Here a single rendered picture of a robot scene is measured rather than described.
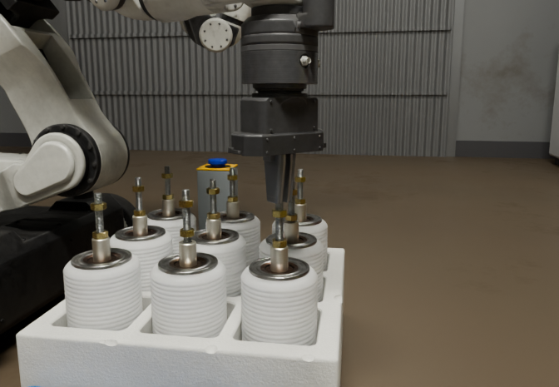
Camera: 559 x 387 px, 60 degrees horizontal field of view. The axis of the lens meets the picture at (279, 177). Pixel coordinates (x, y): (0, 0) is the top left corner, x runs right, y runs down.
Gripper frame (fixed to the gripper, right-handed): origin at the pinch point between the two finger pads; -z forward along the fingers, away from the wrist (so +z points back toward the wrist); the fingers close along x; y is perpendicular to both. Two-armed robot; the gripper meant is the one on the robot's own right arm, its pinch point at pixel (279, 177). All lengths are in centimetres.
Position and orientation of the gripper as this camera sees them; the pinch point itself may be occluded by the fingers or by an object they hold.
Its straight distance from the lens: 58.0
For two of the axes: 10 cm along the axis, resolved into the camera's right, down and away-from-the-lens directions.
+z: 0.0, -9.8, -1.7
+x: -7.8, 1.1, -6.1
